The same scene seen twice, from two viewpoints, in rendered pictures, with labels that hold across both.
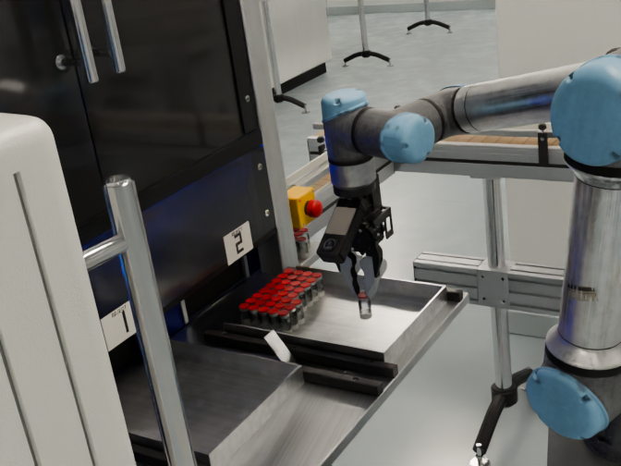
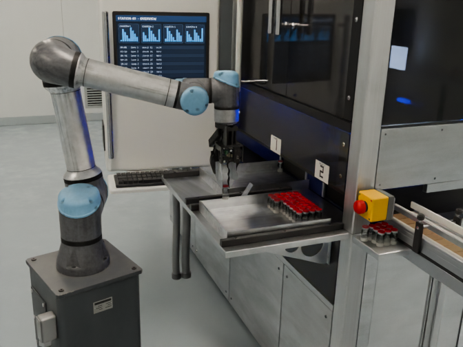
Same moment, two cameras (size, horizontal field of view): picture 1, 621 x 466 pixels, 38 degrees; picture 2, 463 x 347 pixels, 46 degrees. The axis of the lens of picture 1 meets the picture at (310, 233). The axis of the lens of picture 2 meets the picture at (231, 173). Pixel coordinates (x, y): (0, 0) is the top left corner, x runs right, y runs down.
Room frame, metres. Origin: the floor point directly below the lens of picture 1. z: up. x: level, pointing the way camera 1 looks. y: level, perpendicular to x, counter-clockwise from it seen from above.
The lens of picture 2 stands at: (2.32, -1.42, 1.56)
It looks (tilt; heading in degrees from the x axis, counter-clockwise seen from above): 18 degrees down; 124
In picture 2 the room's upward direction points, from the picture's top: 2 degrees clockwise
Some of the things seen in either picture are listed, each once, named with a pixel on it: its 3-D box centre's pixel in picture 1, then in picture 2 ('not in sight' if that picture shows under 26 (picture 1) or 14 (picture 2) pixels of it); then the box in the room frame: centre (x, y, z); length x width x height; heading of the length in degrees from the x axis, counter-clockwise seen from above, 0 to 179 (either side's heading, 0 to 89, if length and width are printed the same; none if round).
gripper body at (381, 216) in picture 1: (360, 214); (227, 142); (1.41, -0.09, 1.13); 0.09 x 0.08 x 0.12; 143
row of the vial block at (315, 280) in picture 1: (297, 302); (287, 208); (1.56, 0.04, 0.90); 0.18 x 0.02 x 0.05; 145
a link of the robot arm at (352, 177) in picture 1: (350, 170); (227, 116); (1.41, -0.08, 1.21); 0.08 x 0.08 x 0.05
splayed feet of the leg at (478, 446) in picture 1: (505, 405); not in sight; (2.33, -0.52, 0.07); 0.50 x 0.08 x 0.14; 146
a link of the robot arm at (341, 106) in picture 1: (347, 126); (225, 89); (1.40, -0.08, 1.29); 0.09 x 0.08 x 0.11; 40
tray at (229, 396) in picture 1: (176, 396); (252, 177); (1.30, 0.26, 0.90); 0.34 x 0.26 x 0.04; 56
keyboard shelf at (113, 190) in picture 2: not in sight; (161, 178); (0.83, 0.27, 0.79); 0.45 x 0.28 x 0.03; 49
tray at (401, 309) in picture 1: (336, 312); (262, 214); (1.51, -0.03, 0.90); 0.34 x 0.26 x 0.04; 55
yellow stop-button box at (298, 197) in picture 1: (295, 206); (374, 204); (1.85, 0.03, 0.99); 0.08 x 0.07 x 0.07; 56
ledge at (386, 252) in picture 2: (290, 253); (384, 244); (1.89, 0.05, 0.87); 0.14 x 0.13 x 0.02; 56
